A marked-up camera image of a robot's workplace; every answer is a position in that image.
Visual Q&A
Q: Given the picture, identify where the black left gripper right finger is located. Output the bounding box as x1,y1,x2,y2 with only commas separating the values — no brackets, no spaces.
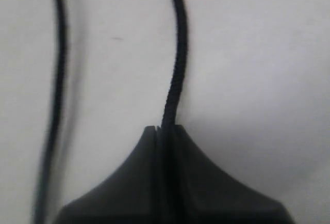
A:
171,125,294,223

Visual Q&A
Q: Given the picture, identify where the black rope strand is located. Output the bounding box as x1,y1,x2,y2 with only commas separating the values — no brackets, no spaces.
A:
159,0,189,224
33,0,70,224

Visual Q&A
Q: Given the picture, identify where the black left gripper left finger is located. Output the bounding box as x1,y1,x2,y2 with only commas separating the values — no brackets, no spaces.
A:
54,126,157,223

